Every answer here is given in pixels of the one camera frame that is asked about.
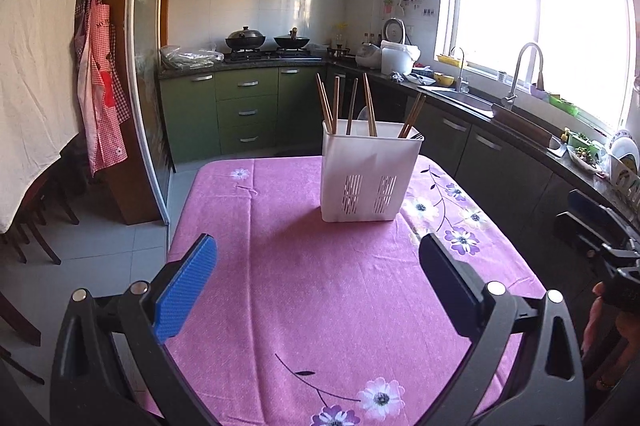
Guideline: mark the small steel faucet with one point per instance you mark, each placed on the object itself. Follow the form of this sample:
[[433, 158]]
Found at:
[[462, 71]]

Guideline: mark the crumpled foil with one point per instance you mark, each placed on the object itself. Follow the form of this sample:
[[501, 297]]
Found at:
[[398, 77]]

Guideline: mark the red checked apron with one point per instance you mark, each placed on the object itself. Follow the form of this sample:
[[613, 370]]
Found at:
[[100, 106]]

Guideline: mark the kitchen window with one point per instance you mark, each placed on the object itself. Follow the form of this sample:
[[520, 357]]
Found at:
[[540, 6]]

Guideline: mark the wooden cutting board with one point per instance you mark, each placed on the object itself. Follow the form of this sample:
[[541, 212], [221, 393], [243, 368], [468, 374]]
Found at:
[[525, 126]]

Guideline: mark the dark wooden chair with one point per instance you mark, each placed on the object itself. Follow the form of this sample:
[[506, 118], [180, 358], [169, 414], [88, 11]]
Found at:
[[45, 206]]

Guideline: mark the steel kitchen sink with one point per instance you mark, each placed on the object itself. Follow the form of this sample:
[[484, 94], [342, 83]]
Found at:
[[470, 98]]

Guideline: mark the yellow tray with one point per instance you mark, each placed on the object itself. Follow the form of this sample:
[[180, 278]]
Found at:
[[451, 59]]

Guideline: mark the bunch of wooden chopsticks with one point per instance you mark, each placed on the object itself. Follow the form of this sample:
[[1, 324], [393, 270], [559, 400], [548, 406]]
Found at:
[[370, 111]]

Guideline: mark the glass sliding door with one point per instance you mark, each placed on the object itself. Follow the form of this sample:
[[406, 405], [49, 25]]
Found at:
[[150, 106]]

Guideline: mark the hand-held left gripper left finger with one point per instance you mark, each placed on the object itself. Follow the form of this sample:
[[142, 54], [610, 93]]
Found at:
[[185, 291]]

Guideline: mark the white plastic utensil holder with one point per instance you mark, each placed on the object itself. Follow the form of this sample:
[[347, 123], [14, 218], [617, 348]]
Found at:
[[360, 161]]

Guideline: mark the white plate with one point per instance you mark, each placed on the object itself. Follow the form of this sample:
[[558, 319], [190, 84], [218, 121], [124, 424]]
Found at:
[[419, 80]]

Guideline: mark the black gas stove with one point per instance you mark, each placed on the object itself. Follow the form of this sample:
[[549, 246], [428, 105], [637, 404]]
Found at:
[[270, 55]]

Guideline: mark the white plastic bucket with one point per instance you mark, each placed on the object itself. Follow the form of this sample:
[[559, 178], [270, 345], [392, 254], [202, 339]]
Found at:
[[397, 58]]

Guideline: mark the dark base cabinet run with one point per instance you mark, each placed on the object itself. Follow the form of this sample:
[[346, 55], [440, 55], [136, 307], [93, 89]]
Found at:
[[500, 166]]

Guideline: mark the dish rack with plates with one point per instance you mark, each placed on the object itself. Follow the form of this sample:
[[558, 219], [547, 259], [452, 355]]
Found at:
[[625, 171]]

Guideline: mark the round grey lid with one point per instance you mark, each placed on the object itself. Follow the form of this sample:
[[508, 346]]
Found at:
[[393, 31]]

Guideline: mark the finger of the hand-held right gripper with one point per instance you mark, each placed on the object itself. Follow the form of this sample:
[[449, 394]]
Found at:
[[580, 231], [595, 206]]

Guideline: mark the small steel pot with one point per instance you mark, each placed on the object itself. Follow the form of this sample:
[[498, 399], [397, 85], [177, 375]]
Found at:
[[341, 52]]

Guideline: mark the white rice cooker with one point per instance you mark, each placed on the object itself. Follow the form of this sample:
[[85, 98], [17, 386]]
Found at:
[[369, 56]]

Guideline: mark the tall curved steel faucet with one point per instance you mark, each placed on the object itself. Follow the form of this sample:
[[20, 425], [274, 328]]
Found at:
[[520, 66]]

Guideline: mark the green windowsill container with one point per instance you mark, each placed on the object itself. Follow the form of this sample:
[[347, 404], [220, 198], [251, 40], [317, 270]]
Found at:
[[562, 103]]

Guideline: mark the dark stone countertop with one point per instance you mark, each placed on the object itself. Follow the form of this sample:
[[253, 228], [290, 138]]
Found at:
[[560, 166]]

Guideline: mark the person's right hand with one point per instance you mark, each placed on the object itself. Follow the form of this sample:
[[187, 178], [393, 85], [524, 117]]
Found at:
[[600, 331]]

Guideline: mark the purple floral tablecloth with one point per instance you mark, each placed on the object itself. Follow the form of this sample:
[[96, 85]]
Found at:
[[300, 281]]

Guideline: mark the clear plastic bag bundle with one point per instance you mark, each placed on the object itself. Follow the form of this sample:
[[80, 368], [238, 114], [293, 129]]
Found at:
[[190, 57]]

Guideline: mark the white hanging sheet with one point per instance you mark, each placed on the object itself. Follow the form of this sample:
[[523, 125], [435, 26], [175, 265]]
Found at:
[[35, 81]]

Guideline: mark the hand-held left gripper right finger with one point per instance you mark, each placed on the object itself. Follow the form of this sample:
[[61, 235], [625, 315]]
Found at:
[[450, 291]]

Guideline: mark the yellow bowl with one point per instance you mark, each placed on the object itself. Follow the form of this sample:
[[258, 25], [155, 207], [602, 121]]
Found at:
[[444, 80]]

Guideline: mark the black wok with lid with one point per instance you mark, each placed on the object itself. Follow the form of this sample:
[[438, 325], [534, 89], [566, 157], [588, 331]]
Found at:
[[245, 40]]

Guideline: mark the green base cabinet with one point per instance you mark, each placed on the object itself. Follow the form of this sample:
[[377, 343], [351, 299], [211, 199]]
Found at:
[[190, 116]]

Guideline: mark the tray of small plants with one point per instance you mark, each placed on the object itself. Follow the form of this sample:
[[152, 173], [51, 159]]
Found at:
[[585, 151]]

